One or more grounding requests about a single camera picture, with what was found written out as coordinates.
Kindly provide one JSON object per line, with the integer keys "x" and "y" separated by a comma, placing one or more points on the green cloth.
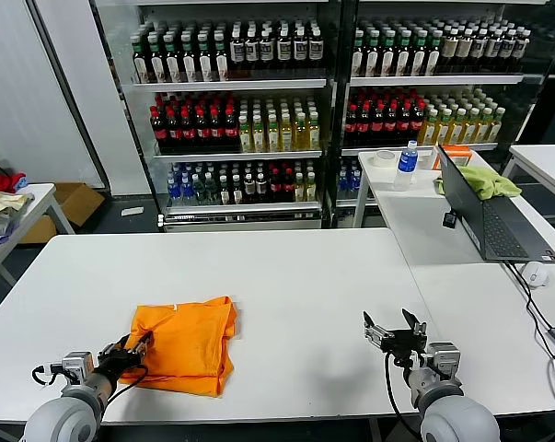
{"x": 487, "y": 182}

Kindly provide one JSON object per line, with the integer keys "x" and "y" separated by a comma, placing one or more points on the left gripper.
{"x": 118, "y": 364}

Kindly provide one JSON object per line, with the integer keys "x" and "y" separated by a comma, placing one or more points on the glass door drinks cabinet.
{"x": 258, "y": 84}
{"x": 443, "y": 80}

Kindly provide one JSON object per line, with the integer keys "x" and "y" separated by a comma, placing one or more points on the white tape roll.
{"x": 385, "y": 164}

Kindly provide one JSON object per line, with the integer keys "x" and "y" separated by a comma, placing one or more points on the beige label tea bottle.
{"x": 492, "y": 50}
{"x": 449, "y": 50}
{"x": 464, "y": 50}
{"x": 505, "y": 50}
{"x": 519, "y": 50}
{"x": 478, "y": 50}

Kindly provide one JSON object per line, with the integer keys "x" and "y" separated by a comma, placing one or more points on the dark grey laptop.
{"x": 503, "y": 230}

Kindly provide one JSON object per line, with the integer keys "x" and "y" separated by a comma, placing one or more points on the beige cloth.
{"x": 1, "y": 200}

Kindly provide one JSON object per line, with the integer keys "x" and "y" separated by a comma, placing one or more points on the small blue water bottle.
{"x": 173, "y": 193}
{"x": 354, "y": 182}
{"x": 187, "y": 192}
{"x": 342, "y": 182}

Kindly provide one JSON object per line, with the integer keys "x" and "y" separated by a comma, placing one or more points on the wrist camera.
{"x": 74, "y": 366}
{"x": 445, "y": 359}

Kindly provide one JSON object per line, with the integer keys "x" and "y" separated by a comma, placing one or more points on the white metal leg table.
{"x": 40, "y": 195}
{"x": 546, "y": 168}
{"x": 373, "y": 182}

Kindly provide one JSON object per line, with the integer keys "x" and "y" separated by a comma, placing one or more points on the orange box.
{"x": 459, "y": 154}

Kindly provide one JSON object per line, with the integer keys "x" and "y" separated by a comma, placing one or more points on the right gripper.
{"x": 406, "y": 347}

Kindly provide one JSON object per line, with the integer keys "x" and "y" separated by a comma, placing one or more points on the black laptop adapter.
{"x": 450, "y": 220}

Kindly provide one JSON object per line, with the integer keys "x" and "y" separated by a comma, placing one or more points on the white paper sheet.
{"x": 132, "y": 212}

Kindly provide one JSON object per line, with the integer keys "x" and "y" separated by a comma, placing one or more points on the green cap tea bottle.
{"x": 358, "y": 57}
{"x": 140, "y": 64}
{"x": 373, "y": 57}
{"x": 156, "y": 64}
{"x": 402, "y": 57}
{"x": 418, "y": 57}
{"x": 387, "y": 57}
{"x": 188, "y": 62}
{"x": 204, "y": 62}
{"x": 433, "y": 56}
{"x": 172, "y": 63}
{"x": 221, "y": 61}

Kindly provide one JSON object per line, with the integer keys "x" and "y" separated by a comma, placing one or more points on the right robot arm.
{"x": 461, "y": 419}

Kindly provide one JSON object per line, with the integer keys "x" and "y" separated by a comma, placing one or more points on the red cloth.
{"x": 3, "y": 182}

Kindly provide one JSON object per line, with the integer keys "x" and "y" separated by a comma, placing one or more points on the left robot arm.
{"x": 61, "y": 419}

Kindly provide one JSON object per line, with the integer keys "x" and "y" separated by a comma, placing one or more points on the small yellow juice bottle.
{"x": 310, "y": 188}
{"x": 299, "y": 189}

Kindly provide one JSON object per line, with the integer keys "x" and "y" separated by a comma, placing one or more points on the white computer mouse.
{"x": 536, "y": 275}

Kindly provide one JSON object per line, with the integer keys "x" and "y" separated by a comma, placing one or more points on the cardboard box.
{"x": 77, "y": 202}

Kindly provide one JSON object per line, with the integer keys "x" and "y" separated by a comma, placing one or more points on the small dark drink bottle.
{"x": 237, "y": 191}
{"x": 261, "y": 188}
{"x": 249, "y": 189}
{"x": 224, "y": 192}

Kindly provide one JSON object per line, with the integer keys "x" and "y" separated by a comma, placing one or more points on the blue label water bottle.
{"x": 405, "y": 166}

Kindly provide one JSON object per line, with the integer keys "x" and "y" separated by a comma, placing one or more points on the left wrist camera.
{"x": 74, "y": 366}

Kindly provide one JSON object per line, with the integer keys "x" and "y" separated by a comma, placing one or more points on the small red cap cola bottle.
{"x": 288, "y": 186}
{"x": 275, "y": 186}

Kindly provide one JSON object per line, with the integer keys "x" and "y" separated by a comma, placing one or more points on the black label tea bottle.
{"x": 251, "y": 50}
{"x": 299, "y": 48}
{"x": 236, "y": 50}
{"x": 283, "y": 49}
{"x": 315, "y": 48}
{"x": 267, "y": 50}

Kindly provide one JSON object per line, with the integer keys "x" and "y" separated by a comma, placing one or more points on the small green drink bottle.
{"x": 199, "y": 191}
{"x": 211, "y": 191}

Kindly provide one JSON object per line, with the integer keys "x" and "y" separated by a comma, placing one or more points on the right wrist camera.
{"x": 445, "y": 359}

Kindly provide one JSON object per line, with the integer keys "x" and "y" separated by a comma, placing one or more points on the orange t-shirt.
{"x": 189, "y": 340}

